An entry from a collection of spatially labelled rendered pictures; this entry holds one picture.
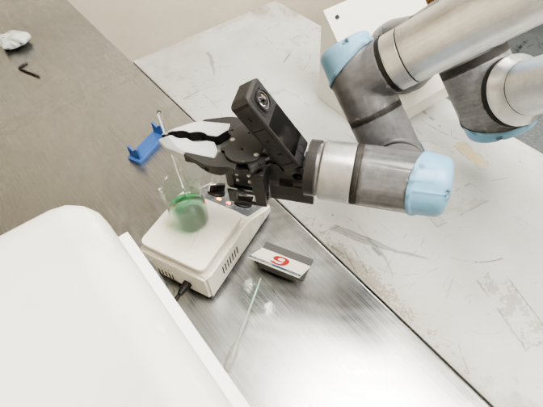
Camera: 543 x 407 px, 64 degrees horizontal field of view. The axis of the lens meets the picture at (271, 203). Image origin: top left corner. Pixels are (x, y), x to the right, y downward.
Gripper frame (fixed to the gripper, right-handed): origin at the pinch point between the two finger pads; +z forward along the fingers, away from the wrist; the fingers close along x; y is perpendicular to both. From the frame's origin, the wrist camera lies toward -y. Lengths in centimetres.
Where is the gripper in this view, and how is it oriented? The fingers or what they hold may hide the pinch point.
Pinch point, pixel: (168, 135)
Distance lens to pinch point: 59.2
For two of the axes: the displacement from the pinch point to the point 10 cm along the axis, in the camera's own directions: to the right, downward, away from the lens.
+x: 2.6, -7.6, 5.9
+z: -9.6, -1.6, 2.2
